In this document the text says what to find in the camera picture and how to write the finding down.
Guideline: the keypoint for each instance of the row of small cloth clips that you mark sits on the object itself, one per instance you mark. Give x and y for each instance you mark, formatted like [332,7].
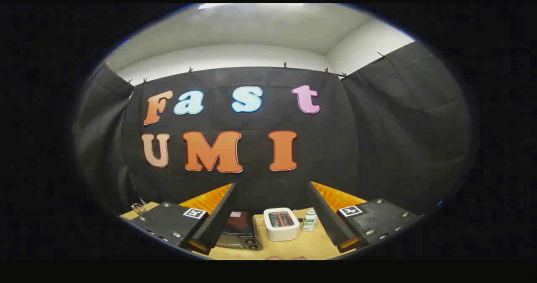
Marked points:
[285,66]

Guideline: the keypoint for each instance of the small white green-label bottle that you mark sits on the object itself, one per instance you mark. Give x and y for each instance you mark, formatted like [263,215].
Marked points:
[309,222]

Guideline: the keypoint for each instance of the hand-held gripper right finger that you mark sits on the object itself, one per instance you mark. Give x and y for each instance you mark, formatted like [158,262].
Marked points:
[327,216]

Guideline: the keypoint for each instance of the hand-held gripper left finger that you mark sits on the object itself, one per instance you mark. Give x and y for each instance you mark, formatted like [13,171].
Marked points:
[218,216]

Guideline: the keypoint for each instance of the black toaster oven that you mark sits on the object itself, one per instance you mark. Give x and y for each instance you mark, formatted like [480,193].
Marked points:
[239,232]

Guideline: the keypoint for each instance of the white pop-up toaster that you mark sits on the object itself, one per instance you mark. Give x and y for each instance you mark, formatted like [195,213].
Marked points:
[282,233]

